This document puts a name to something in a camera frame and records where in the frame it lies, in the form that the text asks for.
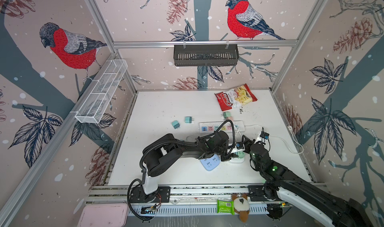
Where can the pink tray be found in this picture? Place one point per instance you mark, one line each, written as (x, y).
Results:
(104, 215)

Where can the light green usb charger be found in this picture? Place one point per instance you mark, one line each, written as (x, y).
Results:
(240, 154)

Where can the red cassava chips bag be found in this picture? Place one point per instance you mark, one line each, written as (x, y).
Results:
(235, 97)

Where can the black hanging wire basket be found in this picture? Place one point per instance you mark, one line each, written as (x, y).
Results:
(206, 55)

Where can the blue square power socket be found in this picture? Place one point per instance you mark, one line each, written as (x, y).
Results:
(211, 163)

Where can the brown plush toy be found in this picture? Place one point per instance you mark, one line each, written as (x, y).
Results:
(241, 206)

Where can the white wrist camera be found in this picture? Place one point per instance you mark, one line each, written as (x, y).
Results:
(263, 137)
(239, 146)

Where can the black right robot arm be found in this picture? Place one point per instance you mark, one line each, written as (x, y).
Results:
(282, 184)

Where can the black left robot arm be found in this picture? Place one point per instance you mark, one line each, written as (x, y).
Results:
(159, 156)

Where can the green wet wipes pack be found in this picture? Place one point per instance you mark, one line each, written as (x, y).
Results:
(225, 207)

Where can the white long power strip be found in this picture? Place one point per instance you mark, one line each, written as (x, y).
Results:
(210, 127)

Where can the teal usb charger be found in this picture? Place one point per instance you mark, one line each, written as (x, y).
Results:
(175, 124)
(189, 120)

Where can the white wire mesh shelf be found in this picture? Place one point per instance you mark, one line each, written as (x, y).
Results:
(98, 100)

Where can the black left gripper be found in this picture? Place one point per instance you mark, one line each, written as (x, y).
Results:
(224, 159)

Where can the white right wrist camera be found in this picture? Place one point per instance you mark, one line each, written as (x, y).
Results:
(263, 137)

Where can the white square power socket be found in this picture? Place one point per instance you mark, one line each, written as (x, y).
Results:
(237, 160)

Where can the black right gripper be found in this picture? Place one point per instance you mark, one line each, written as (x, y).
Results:
(247, 142)

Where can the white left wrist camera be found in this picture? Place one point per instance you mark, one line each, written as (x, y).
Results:
(239, 146)

